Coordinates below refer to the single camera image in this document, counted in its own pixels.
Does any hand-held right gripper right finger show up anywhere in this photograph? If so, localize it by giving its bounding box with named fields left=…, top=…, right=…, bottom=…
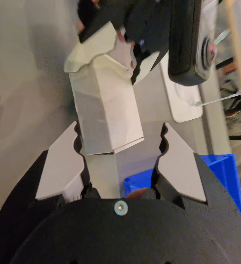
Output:
left=151, top=122, right=207, bottom=202

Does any person's left hand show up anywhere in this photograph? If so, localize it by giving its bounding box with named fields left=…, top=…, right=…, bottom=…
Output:
left=77, top=0, right=136, bottom=46

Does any clear acrylic strut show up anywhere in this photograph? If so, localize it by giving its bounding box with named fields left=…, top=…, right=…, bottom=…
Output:
left=192, top=92, right=241, bottom=106
left=214, top=29, right=230, bottom=45

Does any white cardboard box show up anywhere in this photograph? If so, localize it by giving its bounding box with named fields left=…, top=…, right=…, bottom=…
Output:
left=68, top=54, right=145, bottom=156

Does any person's right hand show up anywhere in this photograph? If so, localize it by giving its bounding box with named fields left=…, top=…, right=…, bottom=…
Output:
left=126, top=187, right=148, bottom=199

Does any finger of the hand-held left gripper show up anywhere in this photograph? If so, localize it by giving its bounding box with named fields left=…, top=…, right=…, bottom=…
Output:
left=130, top=51, right=160, bottom=86
left=64, top=21, right=118, bottom=73

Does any clear acrylic bracket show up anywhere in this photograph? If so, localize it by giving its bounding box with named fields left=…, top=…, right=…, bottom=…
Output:
left=174, top=83, right=202, bottom=106

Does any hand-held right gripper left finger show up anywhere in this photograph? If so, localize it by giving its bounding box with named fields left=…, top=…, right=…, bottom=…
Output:
left=35, top=121, right=92, bottom=200

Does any blue plastic bin with tag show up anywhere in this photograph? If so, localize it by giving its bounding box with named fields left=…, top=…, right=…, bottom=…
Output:
left=123, top=154, right=241, bottom=224

